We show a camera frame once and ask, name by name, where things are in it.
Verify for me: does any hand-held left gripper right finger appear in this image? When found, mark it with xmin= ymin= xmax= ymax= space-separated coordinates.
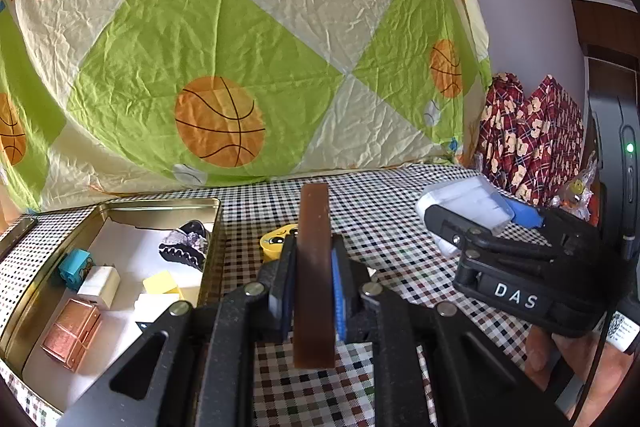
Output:
xmin=330 ymin=234 xmax=571 ymax=427

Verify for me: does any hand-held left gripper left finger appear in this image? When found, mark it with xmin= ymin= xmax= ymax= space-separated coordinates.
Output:
xmin=59 ymin=234 xmax=299 ymax=427

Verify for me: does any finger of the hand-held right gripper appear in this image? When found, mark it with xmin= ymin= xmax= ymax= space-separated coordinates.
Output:
xmin=501 ymin=198 xmax=603 ymax=260
xmin=424 ymin=203 xmax=563 ymax=270

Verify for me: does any brown rectangular bar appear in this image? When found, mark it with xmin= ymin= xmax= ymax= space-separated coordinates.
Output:
xmin=291 ymin=183 xmax=337 ymax=370

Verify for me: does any sequined hair claw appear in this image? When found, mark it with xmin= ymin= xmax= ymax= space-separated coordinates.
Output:
xmin=158 ymin=221 xmax=211 ymax=267

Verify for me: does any pale yellow block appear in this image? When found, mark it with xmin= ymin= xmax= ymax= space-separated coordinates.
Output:
xmin=142 ymin=271 xmax=186 ymax=300

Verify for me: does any white box with red label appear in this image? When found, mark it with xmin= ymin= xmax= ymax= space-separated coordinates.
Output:
xmin=133 ymin=292 xmax=176 ymax=333

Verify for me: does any gold tin box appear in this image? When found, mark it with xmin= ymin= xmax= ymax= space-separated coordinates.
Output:
xmin=0 ymin=198 xmax=223 ymax=414

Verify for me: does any white toy block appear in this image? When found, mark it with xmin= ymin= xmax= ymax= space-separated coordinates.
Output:
xmin=77 ymin=265 xmax=121 ymax=309

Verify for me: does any blue bear toy block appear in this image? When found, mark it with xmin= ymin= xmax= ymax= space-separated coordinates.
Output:
xmin=57 ymin=249 xmax=96 ymax=292

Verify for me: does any copper coloured tin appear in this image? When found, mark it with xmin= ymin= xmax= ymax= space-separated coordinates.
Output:
xmin=41 ymin=298 xmax=102 ymax=365

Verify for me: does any person's right hand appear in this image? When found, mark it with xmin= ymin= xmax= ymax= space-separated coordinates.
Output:
xmin=524 ymin=324 xmax=640 ymax=413

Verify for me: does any yellow emoji face box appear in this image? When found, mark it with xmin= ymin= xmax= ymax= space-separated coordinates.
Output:
xmin=260 ymin=223 xmax=301 ymax=264

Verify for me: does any yellow smiley toy in wrapper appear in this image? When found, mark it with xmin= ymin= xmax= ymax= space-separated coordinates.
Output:
xmin=560 ymin=157 xmax=601 ymax=220

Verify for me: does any red plaid bear cloth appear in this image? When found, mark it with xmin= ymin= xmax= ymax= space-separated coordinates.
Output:
xmin=472 ymin=73 xmax=586 ymax=208

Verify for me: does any checked bed sheet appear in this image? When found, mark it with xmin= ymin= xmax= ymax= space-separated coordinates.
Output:
xmin=0 ymin=163 xmax=601 ymax=427

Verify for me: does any white paper liner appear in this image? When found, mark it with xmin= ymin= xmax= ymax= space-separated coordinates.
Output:
xmin=22 ymin=219 xmax=216 ymax=413

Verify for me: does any wooden cabinet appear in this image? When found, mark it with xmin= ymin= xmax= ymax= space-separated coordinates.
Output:
xmin=570 ymin=0 xmax=640 ymax=108

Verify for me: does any gold tin lid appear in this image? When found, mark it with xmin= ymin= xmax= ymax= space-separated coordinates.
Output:
xmin=0 ymin=216 xmax=40 ymax=260

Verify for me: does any basketball print sheet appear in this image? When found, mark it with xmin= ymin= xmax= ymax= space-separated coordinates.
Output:
xmin=0 ymin=0 xmax=493 ymax=212

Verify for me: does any black cable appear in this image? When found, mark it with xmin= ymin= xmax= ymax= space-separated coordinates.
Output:
xmin=570 ymin=227 xmax=638 ymax=425

